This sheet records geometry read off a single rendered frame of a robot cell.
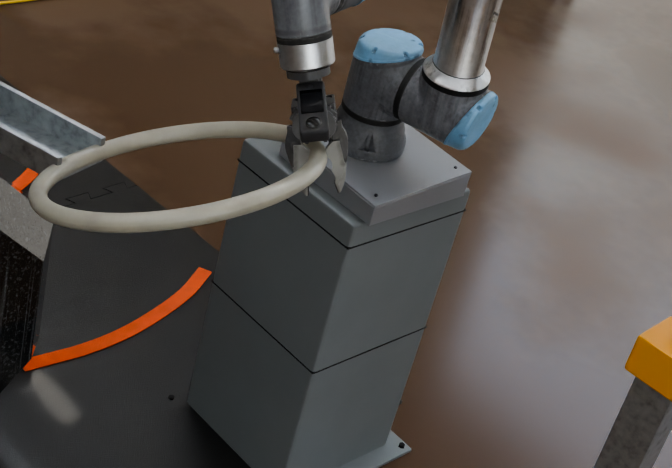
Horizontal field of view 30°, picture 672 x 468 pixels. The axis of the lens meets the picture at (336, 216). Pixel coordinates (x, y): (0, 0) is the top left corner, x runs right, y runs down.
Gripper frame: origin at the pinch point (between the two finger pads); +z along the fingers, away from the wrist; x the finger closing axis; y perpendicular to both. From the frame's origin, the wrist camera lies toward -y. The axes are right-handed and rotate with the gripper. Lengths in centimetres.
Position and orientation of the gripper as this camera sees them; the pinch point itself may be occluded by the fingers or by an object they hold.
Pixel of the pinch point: (322, 187)
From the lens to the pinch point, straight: 207.0
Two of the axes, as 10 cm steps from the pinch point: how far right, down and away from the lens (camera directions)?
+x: -9.9, 1.0, 0.5
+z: 1.1, 9.3, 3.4
